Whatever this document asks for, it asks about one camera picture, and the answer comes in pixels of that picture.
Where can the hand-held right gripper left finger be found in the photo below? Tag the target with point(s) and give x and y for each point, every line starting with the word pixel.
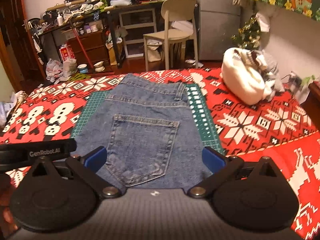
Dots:
pixel 96 156

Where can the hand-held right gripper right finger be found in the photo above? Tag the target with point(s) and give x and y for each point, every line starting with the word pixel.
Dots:
pixel 212 158

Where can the blue denim shorts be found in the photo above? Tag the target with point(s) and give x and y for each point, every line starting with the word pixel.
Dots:
pixel 145 135

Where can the white bag of clothes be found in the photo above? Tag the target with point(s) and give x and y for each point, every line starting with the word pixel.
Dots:
pixel 240 80

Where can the green cutting mat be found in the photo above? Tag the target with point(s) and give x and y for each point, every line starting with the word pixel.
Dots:
pixel 202 115

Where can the white crumpled paper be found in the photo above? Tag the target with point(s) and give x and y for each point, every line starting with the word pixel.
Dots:
pixel 12 105

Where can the red printed blanket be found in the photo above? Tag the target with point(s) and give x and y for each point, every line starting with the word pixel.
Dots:
pixel 250 125

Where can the yellow green trivet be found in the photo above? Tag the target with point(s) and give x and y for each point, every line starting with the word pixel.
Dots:
pixel 80 77

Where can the blue and white cup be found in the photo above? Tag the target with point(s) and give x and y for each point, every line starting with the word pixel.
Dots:
pixel 82 68

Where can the white ceramic cup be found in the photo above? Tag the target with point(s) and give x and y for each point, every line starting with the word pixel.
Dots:
pixel 99 66

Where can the white paper sack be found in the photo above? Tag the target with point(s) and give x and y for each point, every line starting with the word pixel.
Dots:
pixel 70 67

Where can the white red plastic bag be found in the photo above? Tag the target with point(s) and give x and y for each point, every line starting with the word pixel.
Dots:
pixel 53 70

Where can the brown paper bag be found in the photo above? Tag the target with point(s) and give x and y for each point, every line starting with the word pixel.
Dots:
pixel 112 55

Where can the red cardboard box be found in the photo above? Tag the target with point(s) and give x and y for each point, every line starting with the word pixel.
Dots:
pixel 65 52

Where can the grey checked cloth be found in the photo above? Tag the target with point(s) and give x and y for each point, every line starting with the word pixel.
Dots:
pixel 272 67

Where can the brown wooden drawer cabinet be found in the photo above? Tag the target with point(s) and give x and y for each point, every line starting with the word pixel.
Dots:
pixel 92 45

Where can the wooden nightstand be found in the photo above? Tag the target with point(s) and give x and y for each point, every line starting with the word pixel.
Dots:
pixel 313 100

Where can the white tote bag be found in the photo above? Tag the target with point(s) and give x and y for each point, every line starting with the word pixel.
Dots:
pixel 153 52

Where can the grey refrigerator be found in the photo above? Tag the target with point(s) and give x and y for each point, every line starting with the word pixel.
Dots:
pixel 217 30

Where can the white plastic drawer unit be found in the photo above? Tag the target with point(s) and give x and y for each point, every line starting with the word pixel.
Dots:
pixel 137 33

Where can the small christmas tree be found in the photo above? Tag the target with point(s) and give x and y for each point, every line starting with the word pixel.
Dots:
pixel 247 33

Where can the dark desk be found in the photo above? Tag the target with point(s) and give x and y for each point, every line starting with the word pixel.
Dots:
pixel 112 20

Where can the white lotion bottle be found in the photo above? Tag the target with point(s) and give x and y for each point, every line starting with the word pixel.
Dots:
pixel 60 20

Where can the wooden door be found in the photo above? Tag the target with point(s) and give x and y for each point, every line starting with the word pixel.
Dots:
pixel 15 10

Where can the white hanging cloth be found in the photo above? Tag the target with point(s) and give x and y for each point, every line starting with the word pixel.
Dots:
pixel 263 22

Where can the beige plastic chair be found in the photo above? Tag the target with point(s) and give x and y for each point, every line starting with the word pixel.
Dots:
pixel 178 8

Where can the brown paper roll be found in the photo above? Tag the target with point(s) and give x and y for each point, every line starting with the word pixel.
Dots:
pixel 65 5

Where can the light blue folded cloth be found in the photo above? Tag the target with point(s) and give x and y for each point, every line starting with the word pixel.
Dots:
pixel 121 2

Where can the white wall plug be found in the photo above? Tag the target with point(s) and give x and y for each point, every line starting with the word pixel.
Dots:
pixel 295 78

